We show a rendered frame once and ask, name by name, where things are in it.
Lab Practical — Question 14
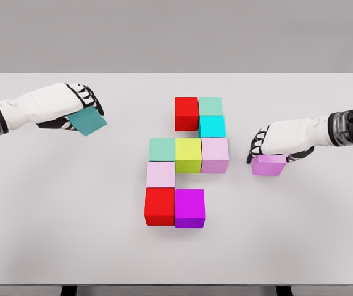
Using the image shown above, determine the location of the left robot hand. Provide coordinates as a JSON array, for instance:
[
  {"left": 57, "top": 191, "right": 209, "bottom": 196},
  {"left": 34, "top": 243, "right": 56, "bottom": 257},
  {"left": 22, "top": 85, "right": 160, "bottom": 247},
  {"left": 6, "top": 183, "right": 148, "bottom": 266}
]
[{"left": 28, "top": 82, "right": 105, "bottom": 130}]

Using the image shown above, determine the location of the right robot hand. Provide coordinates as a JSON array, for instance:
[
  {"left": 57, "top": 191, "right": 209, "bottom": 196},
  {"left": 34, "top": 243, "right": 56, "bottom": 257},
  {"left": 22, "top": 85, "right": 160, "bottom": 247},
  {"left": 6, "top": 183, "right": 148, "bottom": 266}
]
[{"left": 246, "top": 120, "right": 315, "bottom": 165}]

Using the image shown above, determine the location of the orchid purple block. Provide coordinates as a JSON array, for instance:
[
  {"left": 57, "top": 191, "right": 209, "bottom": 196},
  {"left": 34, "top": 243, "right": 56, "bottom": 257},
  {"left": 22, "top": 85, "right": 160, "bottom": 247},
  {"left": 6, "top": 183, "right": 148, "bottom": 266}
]
[{"left": 251, "top": 154, "right": 288, "bottom": 177}]

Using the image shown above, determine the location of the teal block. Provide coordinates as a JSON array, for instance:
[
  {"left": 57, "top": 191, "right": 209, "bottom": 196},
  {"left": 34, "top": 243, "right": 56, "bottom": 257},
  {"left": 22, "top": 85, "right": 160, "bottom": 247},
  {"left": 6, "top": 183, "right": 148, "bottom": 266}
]
[{"left": 67, "top": 107, "right": 108, "bottom": 137}]

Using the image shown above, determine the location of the pale pink block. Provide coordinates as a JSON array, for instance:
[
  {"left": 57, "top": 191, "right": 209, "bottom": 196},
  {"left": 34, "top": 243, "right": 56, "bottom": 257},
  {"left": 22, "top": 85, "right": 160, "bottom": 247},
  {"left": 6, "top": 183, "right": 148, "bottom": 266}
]
[
  {"left": 200, "top": 137, "right": 230, "bottom": 174},
  {"left": 146, "top": 160, "right": 176, "bottom": 189}
]

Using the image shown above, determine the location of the cyan block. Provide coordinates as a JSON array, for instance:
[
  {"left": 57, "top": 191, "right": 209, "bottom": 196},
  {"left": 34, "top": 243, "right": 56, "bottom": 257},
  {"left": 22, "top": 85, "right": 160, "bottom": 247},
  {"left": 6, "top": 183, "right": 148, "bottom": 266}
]
[{"left": 198, "top": 115, "right": 228, "bottom": 139}]

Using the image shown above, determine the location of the mint green block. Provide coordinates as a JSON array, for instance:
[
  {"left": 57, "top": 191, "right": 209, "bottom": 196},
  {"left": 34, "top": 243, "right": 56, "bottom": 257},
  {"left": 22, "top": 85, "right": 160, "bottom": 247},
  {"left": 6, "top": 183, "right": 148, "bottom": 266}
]
[
  {"left": 148, "top": 138, "right": 177, "bottom": 162},
  {"left": 198, "top": 97, "right": 224, "bottom": 117}
]

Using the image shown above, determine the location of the yellow-green block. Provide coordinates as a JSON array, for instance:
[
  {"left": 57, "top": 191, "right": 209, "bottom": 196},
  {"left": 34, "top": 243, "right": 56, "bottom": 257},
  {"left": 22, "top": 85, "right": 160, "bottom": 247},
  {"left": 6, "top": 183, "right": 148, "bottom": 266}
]
[{"left": 175, "top": 138, "right": 202, "bottom": 174}]

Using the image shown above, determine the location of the red block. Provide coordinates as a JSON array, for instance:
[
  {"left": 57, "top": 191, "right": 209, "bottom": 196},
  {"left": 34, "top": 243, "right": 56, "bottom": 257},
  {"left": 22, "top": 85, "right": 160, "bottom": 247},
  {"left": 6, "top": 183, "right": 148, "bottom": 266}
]
[
  {"left": 174, "top": 97, "right": 200, "bottom": 131},
  {"left": 144, "top": 187, "right": 176, "bottom": 227}
]

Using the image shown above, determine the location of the magenta block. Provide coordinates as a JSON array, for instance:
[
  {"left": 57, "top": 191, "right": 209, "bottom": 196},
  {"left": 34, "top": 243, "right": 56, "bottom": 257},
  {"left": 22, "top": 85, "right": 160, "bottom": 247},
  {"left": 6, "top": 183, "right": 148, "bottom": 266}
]
[{"left": 174, "top": 189, "right": 206, "bottom": 229}]

